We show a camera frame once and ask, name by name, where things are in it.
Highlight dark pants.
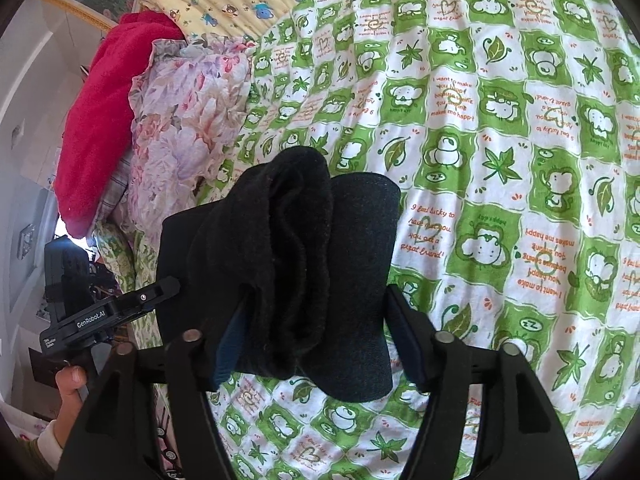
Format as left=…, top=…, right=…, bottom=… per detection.
left=156, top=148, right=400, bottom=403

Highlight person's left hand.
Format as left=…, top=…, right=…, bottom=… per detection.
left=53, top=366, right=87, bottom=448

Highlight black left tracking box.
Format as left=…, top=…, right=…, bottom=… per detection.
left=44, top=236, right=94, bottom=324

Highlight grey striped cloth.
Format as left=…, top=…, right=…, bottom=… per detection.
left=93, top=150, right=132, bottom=223

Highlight red fleece blanket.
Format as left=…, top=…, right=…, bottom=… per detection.
left=53, top=11, right=183, bottom=238

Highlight pink floral folded blanket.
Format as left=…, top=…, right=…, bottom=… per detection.
left=127, top=34, right=256, bottom=252

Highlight green white patterned bed sheet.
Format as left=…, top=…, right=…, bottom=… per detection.
left=96, top=0, right=639, bottom=478

